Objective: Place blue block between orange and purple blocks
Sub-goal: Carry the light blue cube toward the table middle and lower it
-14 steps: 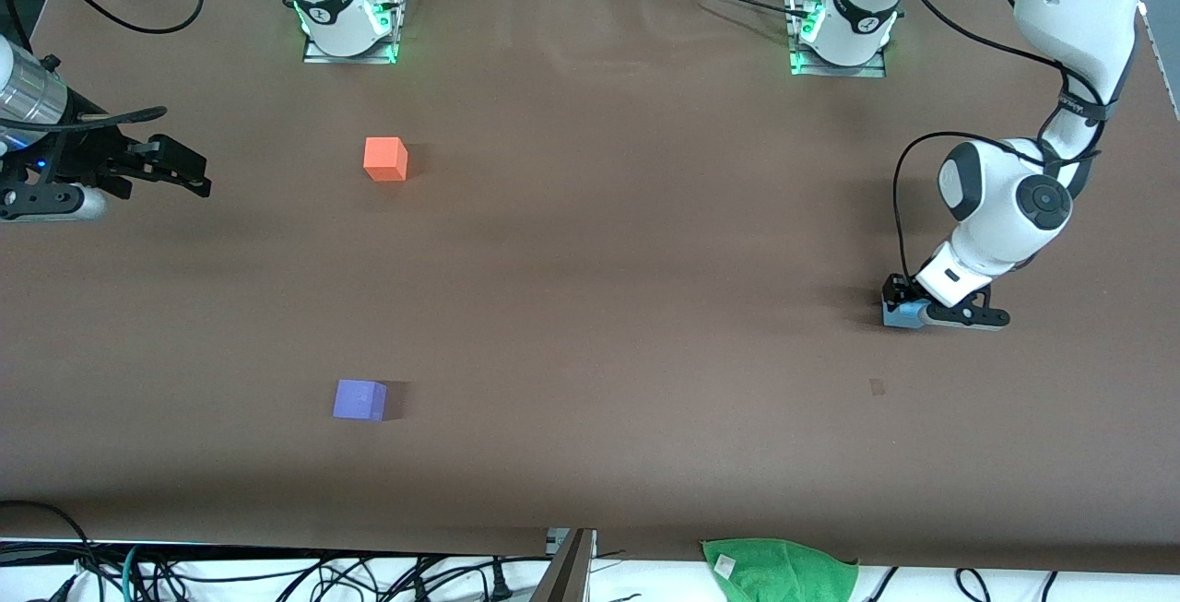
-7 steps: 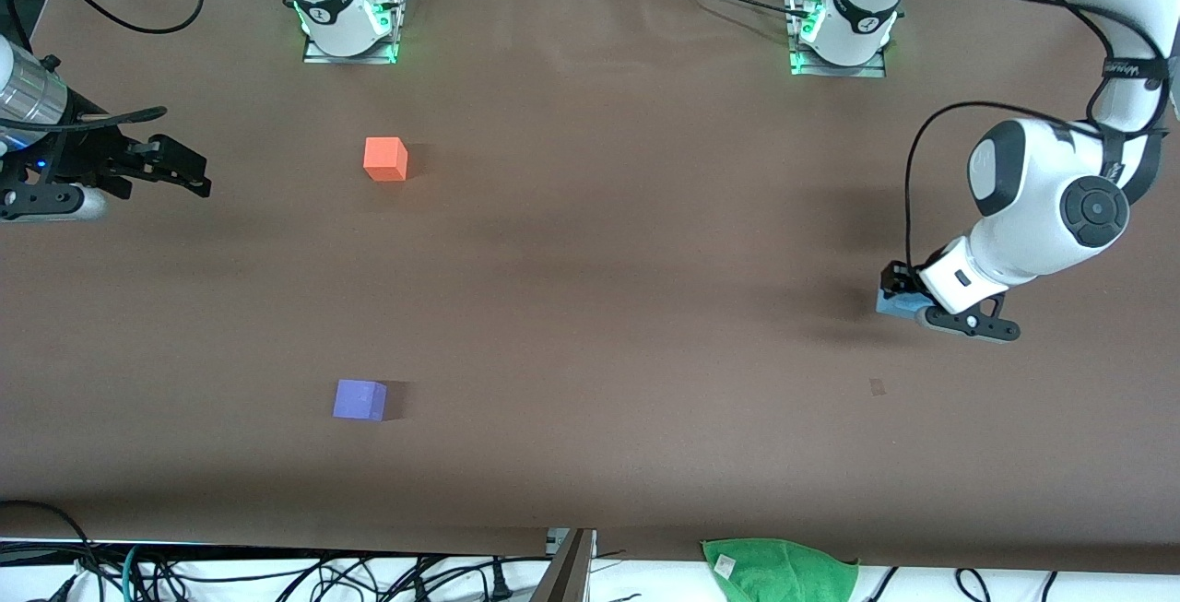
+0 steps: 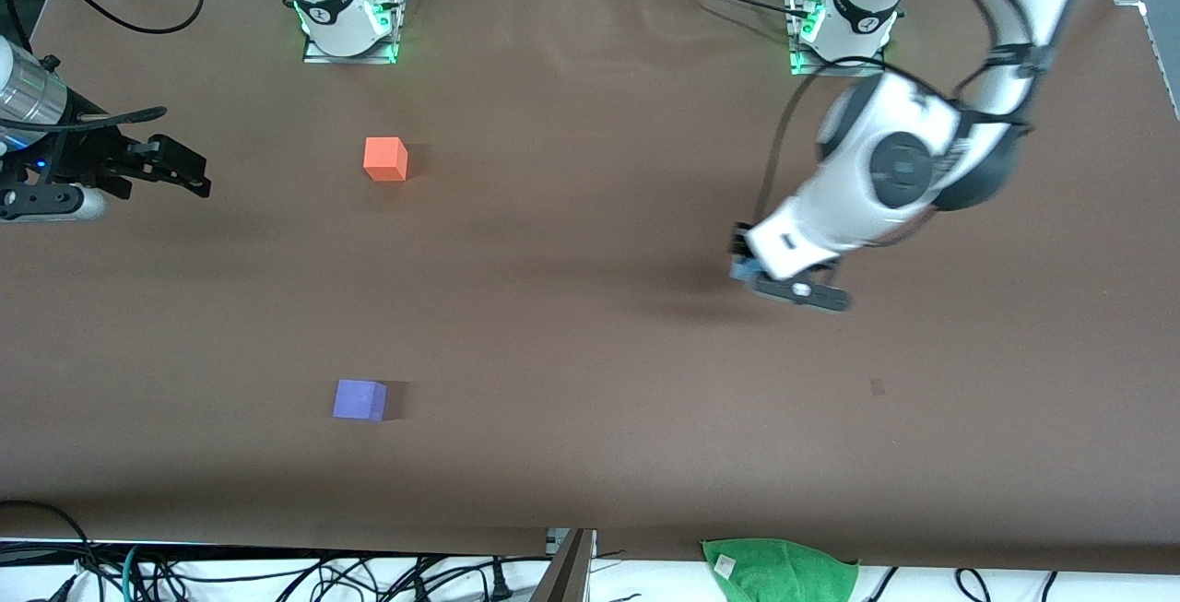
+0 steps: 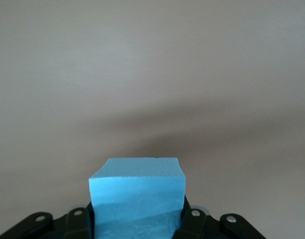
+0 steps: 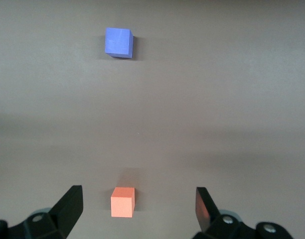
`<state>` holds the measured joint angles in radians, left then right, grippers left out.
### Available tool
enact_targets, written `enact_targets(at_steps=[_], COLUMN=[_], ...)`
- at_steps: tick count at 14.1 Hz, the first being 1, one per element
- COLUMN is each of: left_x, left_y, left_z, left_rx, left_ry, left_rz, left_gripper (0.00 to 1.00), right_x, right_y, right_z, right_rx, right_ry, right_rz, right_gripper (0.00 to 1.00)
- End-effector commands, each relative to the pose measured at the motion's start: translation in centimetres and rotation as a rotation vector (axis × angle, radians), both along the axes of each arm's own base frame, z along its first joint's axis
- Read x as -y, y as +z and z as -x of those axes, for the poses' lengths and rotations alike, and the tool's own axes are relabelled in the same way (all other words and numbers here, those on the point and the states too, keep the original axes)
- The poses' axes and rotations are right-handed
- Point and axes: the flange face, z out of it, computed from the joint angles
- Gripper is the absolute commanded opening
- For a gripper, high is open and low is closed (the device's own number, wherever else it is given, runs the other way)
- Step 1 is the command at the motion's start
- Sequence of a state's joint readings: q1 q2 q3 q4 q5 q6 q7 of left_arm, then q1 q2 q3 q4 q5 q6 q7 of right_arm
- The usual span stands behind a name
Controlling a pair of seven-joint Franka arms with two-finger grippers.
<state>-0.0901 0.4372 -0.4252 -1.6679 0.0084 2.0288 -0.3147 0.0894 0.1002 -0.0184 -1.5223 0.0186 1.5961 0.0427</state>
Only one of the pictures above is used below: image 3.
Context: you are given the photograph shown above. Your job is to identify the purple foam block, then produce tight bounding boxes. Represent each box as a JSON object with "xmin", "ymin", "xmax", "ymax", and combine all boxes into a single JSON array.
[{"xmin": 333, "ymin": 379, "xmax": 389, "ymax": 422}]

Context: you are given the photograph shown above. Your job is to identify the grey aluminium beam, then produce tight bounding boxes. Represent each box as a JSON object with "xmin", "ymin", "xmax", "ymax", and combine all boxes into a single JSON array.
[{"xmin": 533, "ymin": 528, "xmax": 598, "ymax": 602}]

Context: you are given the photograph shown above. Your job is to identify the brown table cover sheet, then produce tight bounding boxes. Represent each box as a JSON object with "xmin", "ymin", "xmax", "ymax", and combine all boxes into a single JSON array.
[{"xmin": 0, "ymin": 0, "xmax": 1180, "ymax": 575}]

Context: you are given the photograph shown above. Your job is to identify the orange foam block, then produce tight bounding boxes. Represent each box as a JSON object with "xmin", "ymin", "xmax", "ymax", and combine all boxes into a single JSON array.
[{"xmin": 363, "ymin": 136, "xmax": 409, "ymax": 183}]

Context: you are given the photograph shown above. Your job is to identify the green cloth with white label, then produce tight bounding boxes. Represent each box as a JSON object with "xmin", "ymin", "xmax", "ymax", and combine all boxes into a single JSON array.
[{"xmin": 702, "ymin": 538, "xmax": 860, "ymax": 602}]

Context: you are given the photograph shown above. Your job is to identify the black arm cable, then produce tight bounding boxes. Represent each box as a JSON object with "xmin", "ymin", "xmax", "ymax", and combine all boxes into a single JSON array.
[
  {"xmin": 4, "ymin": 0, "xmax": 40, "ymax": 59},
  {"xmin": 758, "ymin": 0, "xmax": 1052, "ymax": 227}
]

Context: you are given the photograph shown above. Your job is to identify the teal cable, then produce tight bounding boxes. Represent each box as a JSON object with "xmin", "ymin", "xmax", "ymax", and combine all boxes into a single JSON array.
[{"xmin": 117, "ymin": 544, "xmax": 142, "ymax": 602}]

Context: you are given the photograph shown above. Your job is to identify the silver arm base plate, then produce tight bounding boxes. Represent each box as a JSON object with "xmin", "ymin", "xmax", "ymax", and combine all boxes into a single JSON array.
[
  {"xmin": 786, "ymin": 0, "xmax": 889, "ymax": 78},
  {"xmin": 301, "ymin": 0, "xmax": 400, "ymax": 65}
]

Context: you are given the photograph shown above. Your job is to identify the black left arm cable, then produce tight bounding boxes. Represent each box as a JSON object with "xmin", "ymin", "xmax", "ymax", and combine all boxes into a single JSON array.
[{"xmin": 758, "ymin": 0, "xmax": 1052, "ymax": 227}]

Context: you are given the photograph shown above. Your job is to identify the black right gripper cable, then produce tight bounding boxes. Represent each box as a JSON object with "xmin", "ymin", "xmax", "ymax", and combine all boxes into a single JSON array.
[{"xmin": 0, "ymin": 106, "xmax": 169, "ymax": 135}]

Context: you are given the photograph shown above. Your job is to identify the black floor cable loop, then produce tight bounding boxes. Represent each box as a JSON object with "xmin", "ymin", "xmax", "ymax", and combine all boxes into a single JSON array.
[{"xmin": 0, "ymin": 500, "xmax": 104, "ymax": 602}]

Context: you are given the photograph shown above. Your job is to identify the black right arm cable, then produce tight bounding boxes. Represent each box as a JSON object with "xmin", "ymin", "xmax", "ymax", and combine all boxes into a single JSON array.
[{"xmin": 4, "ymin": 0, "xmax": 40, "ymax": 59}]

